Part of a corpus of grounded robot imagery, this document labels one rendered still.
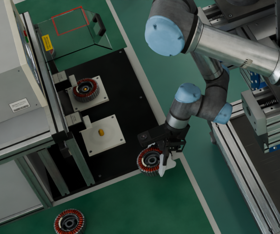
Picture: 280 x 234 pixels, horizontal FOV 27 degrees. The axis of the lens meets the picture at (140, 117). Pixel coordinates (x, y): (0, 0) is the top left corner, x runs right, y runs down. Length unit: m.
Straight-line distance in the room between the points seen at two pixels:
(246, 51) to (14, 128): 0.80
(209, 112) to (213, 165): 1.16
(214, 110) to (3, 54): 0.71
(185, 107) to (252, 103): 0.24
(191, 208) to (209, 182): 0.96
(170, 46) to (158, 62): 1.95
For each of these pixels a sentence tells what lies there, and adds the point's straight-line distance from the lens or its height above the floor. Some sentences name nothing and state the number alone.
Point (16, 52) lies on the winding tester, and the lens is 1.91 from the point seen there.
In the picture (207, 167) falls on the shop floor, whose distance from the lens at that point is 3.06.
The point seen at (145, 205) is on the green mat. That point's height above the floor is 0.75.
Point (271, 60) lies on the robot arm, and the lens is 1.72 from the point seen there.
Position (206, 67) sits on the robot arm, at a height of 1.13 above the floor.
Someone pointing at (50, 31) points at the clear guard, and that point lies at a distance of 2.35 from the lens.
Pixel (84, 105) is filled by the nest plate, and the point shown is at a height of 0.78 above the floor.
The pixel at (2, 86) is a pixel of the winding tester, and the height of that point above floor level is 1.27.
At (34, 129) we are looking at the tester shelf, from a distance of 1.94.
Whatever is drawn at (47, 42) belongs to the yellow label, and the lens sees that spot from 2.31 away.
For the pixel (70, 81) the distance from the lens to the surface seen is 2.36.
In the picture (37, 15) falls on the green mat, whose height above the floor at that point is 0.75.
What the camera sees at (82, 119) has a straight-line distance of 2.19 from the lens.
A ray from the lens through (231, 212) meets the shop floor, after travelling 2.90.
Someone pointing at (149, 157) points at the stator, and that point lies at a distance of 2.13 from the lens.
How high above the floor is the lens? 2.51
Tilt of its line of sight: 49 degrees down
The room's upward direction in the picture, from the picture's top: 18 degrees counter-clockwise
